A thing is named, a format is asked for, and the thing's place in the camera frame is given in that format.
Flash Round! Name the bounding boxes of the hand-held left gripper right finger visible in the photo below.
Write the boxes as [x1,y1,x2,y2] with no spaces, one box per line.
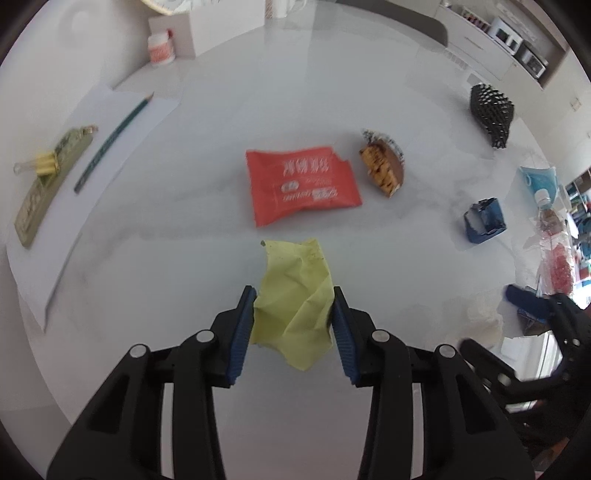
[331,286,539,480]

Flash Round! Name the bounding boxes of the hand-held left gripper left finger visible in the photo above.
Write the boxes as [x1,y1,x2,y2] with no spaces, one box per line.
[46,285,257,480]

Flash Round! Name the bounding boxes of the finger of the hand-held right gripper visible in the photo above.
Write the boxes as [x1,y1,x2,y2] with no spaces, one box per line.
[461,339,525,398]
[505,285,591,379]

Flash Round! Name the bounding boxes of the yellow paper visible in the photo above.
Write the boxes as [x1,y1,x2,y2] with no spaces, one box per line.
[250,239,334,372]

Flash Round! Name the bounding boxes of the blue face mask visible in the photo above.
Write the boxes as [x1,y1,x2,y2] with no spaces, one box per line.
[518,165,561,204]

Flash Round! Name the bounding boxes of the clear plastic bottle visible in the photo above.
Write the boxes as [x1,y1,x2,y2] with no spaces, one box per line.
[531,191,575,296]

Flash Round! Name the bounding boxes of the storage shelf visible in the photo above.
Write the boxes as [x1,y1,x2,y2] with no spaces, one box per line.
[563,171,591,308]

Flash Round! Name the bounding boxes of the red snack packet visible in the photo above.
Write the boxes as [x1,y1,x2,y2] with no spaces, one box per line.
[245,146,363,228]

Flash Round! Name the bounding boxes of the brown cracker snack wrapper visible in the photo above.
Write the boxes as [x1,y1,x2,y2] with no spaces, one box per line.
[359,129,406,198]

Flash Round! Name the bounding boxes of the black foam net sleeve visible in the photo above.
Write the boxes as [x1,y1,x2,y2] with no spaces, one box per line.
[470,84,515,149]

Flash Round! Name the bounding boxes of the white paper sheet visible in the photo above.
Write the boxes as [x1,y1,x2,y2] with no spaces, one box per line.
[7,84,178,333]

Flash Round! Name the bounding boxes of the green pencil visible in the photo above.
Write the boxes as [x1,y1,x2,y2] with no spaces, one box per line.
[74,92,155,193]

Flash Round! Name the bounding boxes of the silver countertop appliance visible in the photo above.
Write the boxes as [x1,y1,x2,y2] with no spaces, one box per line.
[515,41,549,77]

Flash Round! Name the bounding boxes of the green ruler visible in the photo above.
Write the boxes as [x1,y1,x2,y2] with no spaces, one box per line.
[14,126,99,250]

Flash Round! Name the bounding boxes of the white cabinet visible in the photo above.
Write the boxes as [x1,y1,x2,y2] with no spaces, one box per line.
[434,0,568,88]

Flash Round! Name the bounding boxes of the white microwave oven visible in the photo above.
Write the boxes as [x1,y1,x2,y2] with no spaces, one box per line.
[488,17,523,51]

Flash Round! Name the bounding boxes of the white jar red label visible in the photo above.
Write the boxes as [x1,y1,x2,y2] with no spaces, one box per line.
[148,30,176,68]

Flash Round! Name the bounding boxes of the white card box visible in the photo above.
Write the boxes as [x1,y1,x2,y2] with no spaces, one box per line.
[148,7,267,60]

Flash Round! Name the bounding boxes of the round wall clock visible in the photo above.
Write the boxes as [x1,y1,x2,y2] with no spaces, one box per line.
[141,0,190,14]

